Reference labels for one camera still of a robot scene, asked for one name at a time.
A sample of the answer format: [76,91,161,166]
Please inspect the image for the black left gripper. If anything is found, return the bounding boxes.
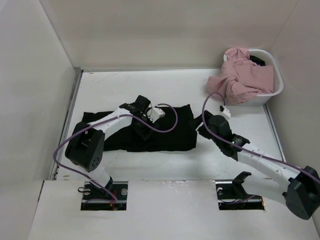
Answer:
[132,112,159,141]

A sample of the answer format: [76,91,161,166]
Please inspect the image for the black trousers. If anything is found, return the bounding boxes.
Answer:
[71,104,197,153]

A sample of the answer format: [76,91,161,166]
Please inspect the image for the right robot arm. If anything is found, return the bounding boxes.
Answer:
[189,110,320,220]

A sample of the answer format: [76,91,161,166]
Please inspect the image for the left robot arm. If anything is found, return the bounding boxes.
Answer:
[65,95,153,200]

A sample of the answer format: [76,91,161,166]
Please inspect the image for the pink trousers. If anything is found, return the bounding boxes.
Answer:
[206,47,274,105]

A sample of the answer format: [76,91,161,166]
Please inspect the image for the white plastic laundry basket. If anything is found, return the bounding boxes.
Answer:
[247,49,284,107]

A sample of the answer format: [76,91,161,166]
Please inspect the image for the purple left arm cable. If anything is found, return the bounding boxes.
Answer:
[53,103,179,204]

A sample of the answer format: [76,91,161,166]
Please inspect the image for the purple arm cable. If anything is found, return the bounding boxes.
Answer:
[201,92,320,183]
[53,103,179,204]

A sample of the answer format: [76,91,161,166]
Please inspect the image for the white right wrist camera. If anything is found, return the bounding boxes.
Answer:
[219,105,231,120]

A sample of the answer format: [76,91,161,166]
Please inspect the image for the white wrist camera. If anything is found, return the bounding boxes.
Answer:
[147,107,166,123]
[219,105,231,120]

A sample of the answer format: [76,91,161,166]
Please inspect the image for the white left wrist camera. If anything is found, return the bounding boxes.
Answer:
[147,107,166,123]

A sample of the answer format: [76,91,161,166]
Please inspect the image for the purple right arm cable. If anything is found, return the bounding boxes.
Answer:
[201,92,320,183]

